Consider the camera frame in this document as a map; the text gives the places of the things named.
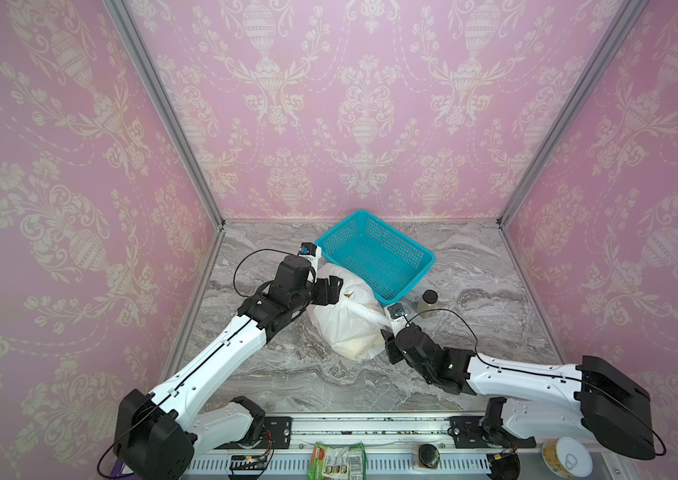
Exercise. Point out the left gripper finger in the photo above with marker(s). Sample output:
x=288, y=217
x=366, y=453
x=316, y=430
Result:
x=320, y=292
x=334, y=288

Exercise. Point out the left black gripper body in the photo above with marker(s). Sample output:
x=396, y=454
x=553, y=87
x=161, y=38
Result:
x=301, y=300

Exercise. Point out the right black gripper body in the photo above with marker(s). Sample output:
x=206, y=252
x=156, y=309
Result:
x=399, y=347

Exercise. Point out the white plastic bag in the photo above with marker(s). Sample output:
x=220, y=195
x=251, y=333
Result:
x=353, y=326

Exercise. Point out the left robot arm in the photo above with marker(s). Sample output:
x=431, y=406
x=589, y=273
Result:
x=159, y=433

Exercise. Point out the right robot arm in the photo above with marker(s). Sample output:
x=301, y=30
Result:
x=591, y=399

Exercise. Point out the small black-capped bottle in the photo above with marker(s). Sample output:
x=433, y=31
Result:
x=427, y=303

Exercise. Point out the teal plastic basket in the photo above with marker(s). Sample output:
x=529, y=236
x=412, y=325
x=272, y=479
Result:
x=388, y=260

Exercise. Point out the black-lidded jar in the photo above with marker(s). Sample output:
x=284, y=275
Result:
x=428, y=457

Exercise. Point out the green snack packet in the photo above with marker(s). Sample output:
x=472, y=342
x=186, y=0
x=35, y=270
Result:
x=329, y=462

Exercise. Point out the white-lidded can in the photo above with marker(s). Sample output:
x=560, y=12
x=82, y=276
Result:
x=567, y=458

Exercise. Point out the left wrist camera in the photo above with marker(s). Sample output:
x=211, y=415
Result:
x=312, y=252

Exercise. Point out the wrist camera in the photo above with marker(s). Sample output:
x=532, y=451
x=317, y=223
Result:
x=312, y=252
x=397, y=317

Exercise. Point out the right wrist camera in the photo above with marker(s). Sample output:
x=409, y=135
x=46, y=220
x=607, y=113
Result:
x=397, y=317

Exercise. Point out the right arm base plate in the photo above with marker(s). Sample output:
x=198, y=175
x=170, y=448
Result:
x=470, y=432

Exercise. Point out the aluminium front rail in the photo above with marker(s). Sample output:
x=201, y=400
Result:
x=391, y=441

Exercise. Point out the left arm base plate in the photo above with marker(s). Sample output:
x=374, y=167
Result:
x=275, y=432

